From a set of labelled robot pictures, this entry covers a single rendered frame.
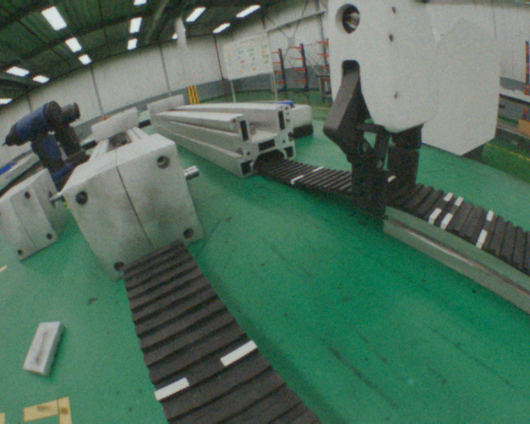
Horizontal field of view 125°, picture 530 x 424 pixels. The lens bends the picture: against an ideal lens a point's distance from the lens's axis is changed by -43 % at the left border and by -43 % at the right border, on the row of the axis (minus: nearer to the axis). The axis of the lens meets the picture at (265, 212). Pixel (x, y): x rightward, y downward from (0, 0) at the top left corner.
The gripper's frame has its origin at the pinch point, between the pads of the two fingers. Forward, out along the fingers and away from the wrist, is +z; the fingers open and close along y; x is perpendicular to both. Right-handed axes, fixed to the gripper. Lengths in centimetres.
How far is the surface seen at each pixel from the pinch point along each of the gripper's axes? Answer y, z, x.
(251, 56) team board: 308, -65, 517
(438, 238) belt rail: -1.9, 2.0, -6.3
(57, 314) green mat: -30.9, 4.1, 9.1
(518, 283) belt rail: -1.9, 2.1, -13.6
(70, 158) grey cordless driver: -36, -2, 68
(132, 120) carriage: -15, -6, 51
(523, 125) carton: 469, 46, -30
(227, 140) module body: -5.0, -1.3, 20.5
